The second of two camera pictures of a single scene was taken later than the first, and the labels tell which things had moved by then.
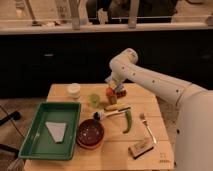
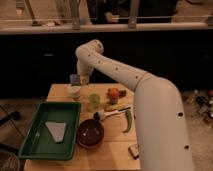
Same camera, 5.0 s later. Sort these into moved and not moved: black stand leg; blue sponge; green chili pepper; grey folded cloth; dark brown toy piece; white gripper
Moved: blue sponge; white gripper
Not moved: grey folded cloth; green chili pepper; dark brown toy piece; black stand leg
